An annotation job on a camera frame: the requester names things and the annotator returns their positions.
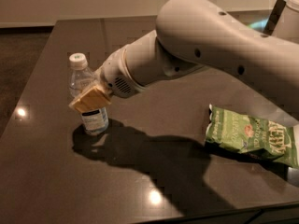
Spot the green chip bag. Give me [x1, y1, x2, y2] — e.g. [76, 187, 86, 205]
[206, 105, 299, 169]

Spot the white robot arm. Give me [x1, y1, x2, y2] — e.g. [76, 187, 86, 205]
[69, 0, 299, 118]

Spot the clear plastic tea bottle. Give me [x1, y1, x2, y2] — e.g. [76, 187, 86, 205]
[69, 53, 108, 136]

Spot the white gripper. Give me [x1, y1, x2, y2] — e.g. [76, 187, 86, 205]
[69, 47, 145, 112]

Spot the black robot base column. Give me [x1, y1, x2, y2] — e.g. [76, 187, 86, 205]
[263, 0, 287, 35]

